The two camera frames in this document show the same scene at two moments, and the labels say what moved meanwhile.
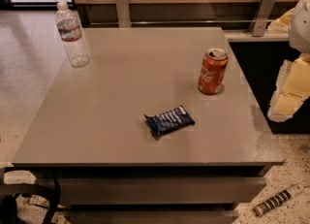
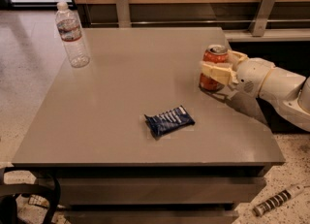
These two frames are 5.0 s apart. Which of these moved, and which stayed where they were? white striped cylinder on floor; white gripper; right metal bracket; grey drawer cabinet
Moved: white gripper
Stayed: right metal bracket; grey drawer cabinet; white striped cylinder on floor
